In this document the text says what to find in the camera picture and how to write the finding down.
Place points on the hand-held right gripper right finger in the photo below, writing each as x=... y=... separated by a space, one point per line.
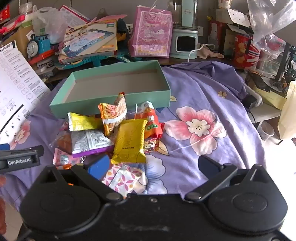
x=209 y=165

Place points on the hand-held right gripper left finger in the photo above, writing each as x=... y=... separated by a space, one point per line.
x=99 y=166

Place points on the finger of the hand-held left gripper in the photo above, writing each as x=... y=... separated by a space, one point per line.
x=4 y=147
x=20 y=160

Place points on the pink floral snack packet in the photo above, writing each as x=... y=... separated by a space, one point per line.
x=108 y=172
x=126 y=182

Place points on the silver purple snack packet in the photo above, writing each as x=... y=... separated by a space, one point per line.
x=89 y=141

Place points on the orange silver striped snack packet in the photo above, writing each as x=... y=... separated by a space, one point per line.
x=67 y=166

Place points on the yellow snack packet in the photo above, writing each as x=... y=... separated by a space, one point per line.
x=129 y=141

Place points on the yellow-green snack packet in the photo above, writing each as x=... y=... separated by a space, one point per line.
x=82 y=121

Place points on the orange noodle snack packet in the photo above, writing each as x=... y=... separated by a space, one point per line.
x=113 y=115

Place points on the orange-red snack packet green label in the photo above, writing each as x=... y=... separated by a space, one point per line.
x=150 y=118

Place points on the mint green cardboard box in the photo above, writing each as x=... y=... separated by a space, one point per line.
x=115 y=85

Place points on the person's left hand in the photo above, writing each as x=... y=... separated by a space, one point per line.
x=2 y=215

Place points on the white instruction sheet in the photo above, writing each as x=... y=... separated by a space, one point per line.
x=18 y=88

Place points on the white paper cup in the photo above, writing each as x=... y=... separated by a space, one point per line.
x=266 y=132

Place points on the black white lettered box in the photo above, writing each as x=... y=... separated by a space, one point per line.
x=45 y=66

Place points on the beige paper bag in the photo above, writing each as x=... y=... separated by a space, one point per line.
x=288 y=115

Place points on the blue toy train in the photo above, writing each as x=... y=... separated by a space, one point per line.
x=40 y=46

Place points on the teal toy track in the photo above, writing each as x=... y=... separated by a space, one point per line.
x=111 y=59

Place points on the beige cloth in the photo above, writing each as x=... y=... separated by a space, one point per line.
x=210 y=53

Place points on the brown cardboard box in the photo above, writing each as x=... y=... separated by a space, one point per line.
x=20 y=34

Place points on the red biscuit tin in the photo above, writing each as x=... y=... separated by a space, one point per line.
x=242 y=51

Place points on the mint green blender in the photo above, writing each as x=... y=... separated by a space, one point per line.
x=185 y=41

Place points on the drawing mat box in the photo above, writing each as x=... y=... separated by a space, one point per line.
x=92 y=39

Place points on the black dinosaur toy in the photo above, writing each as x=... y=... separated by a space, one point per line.
x=122 y=30

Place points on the pink gift bag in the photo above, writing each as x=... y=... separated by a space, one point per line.
x=150 y=34

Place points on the open white carton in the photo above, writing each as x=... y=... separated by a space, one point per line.
x=235 y=17

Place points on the large clear plastic bag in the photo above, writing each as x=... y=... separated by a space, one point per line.
x=272 y=18

